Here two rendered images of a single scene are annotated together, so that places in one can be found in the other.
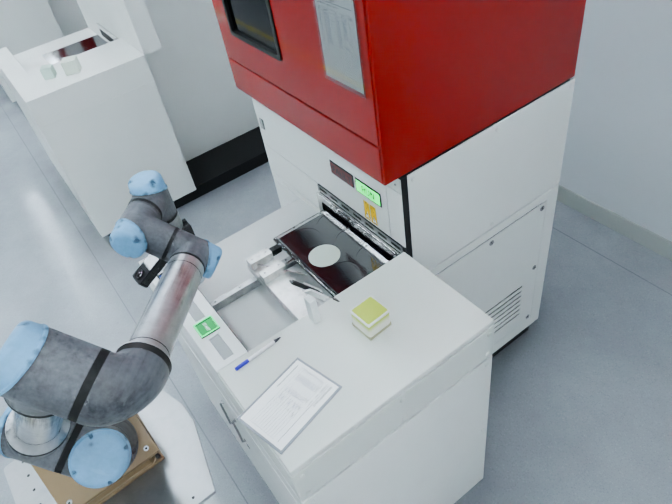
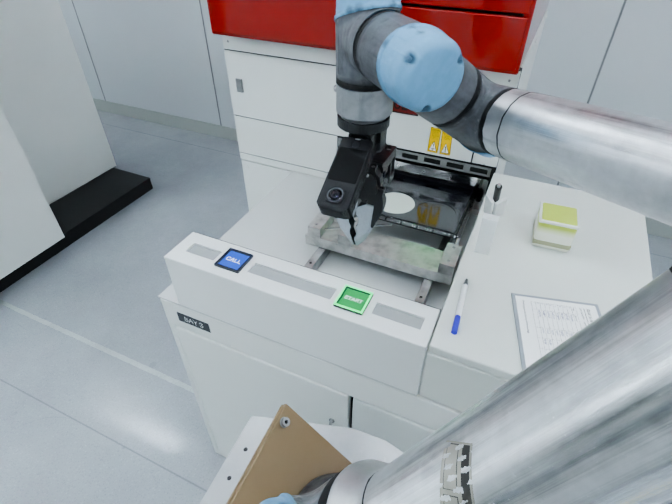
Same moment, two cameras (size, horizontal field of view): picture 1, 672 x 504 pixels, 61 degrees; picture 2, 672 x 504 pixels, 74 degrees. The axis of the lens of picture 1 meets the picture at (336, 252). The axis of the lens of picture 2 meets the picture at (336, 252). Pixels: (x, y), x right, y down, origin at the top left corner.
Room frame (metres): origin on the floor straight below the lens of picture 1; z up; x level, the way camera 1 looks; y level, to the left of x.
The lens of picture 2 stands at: (0.61, 0.75, 1.55)
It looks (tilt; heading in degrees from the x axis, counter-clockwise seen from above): 40 degrees down; 323
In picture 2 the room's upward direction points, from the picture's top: straight up
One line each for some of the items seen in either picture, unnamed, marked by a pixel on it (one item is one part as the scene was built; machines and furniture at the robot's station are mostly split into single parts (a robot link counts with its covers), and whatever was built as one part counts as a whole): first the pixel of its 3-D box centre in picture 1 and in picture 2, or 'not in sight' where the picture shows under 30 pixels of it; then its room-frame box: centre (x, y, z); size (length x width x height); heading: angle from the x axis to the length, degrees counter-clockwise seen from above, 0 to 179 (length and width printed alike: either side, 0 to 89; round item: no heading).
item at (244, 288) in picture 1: (275, 269); (334, 236); (1.35, 0.20, 0.84); 0.50 x 0.02 x 0.03; 118
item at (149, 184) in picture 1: (152, 198); (368, 35); (1.05, 0.37, 1.40); 0.09 x 0.08 x 0.11; 164
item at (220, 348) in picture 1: (195, 317); (294, 306); (1.16, 0.44, 0.89); 0.55 x 0.09 x 0.14; 28
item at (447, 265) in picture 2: not in sight; (450, 258); (1.07, 0.09, 0.89); 0.08 x 0.03 x 0.03; 118
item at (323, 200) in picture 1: (358, 232); (407, 177); (1.39, -0.08, 0.89); 0.44 x 0.02 x 0.10; 28
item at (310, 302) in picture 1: (316, 299); (490, 219); (1.01, 0.07, 1.03); 0.06 x 0.04 x 0.13; 118
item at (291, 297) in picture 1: (287, 291); (380, 249); (1.21, 0.17, 0.87); 0.36 x 0.08 x 0.03; 28
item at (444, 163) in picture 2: (357, 216); (410, 156); (1.39, -0.09, 0.96); 0.44 x 0.01 x 0.02; 28
